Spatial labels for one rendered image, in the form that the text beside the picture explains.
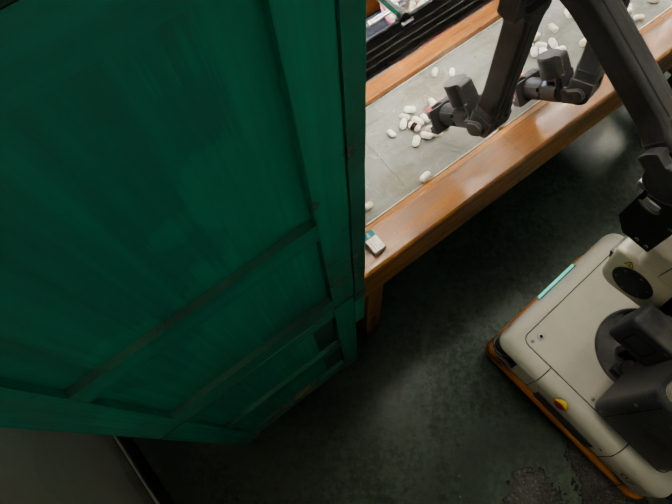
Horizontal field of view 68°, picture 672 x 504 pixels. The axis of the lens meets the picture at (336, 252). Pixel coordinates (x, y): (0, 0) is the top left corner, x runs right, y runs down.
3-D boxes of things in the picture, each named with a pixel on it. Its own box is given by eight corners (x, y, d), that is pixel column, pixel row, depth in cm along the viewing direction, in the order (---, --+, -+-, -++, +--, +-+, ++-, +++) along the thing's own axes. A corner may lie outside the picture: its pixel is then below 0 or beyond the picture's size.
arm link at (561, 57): (583, 103, 123) (598, 86, 127) (577, 58, 117) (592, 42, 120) (537, 105, 132) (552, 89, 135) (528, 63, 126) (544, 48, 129)
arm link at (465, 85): (481, 138, 114) (509, 116, 115) (464, 93, 108) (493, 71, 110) (450, 132, 124) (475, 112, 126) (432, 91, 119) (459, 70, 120)
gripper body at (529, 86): (509, 85, 136) (530, 87, 130) (536, 67, 138) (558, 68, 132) (514, 107, 140) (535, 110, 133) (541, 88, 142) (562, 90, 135)
